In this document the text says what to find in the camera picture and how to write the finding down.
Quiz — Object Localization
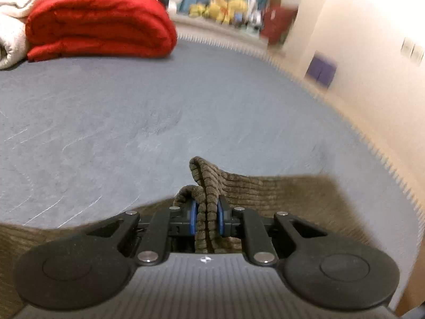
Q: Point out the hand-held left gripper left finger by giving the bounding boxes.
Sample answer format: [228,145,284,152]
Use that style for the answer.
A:
[86,201,200,267]

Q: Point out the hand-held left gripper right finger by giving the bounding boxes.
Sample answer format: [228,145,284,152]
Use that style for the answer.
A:
[217,195,330,267]

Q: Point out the olive corduroy pants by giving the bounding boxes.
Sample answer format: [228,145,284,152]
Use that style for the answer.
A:
[0,156,379,319]

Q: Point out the white window sill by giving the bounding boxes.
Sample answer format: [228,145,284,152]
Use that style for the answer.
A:
[173,13,286,57]

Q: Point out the dark red cushion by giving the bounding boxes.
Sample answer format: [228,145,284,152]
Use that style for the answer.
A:
[260,4,298,46]

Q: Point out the small yellow plush toy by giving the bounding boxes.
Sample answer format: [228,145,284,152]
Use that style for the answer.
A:
[189,3,207,19]

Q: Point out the yellow bear plush toy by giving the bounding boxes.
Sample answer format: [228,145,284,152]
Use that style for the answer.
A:
[206,0,230,24]

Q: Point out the red folded quilt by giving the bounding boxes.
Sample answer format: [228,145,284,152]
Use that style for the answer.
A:
[25,0,179,62]

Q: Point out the wooden bed frame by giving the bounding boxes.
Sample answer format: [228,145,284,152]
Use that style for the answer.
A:
[266,48,425,316]

